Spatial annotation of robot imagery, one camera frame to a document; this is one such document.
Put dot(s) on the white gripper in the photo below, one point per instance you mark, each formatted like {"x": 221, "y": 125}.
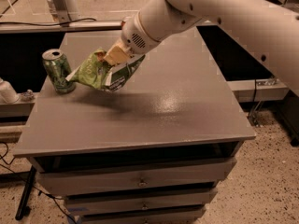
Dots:
{"x": 135, "y": 38}

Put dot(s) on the green jalapeno chip bag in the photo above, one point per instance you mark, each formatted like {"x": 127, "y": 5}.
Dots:
{"x": 97, "y": 73}

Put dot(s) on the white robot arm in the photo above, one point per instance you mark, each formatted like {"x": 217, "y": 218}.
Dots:
{"x": 268, "y": 32}

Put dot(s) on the green soda can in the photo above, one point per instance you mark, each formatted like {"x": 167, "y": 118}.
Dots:
{"x": 58, "y": 68}

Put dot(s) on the small metal knob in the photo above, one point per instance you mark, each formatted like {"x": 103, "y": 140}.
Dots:
{"x": 27, "y": 96}

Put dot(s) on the grey drawer cabinet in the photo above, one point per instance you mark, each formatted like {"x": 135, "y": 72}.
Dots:
{"x": 176, "y": 107}

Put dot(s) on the white plastic bottle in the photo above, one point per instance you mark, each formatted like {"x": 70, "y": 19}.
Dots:
{"x": 7, "y": 92}

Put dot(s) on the top grey drawer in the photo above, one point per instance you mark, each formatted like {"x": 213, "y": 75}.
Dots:
{"x": 153, "y": 175}

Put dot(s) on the grey drawer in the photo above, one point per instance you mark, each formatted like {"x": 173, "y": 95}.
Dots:
{"x": 148, "y": 217}
{"x": 140, "y": 202}
{"x": 153, "y": 175}

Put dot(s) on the middle grey drawer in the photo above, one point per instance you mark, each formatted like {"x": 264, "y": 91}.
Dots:
{"x": 140, "y": 202}

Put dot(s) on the black table leg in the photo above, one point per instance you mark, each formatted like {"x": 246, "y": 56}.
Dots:
{"x": 28, "y": 180}

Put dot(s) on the bottom grey drawer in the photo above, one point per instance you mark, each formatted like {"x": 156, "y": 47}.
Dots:
{"x": 148, "y": 217}

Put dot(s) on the grey metal rail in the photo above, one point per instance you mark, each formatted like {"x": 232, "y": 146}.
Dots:
{"x": 81, "y": 25}

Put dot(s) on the metal upright bracket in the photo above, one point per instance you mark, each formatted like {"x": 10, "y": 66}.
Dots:
{"x": 63, "y": 10}

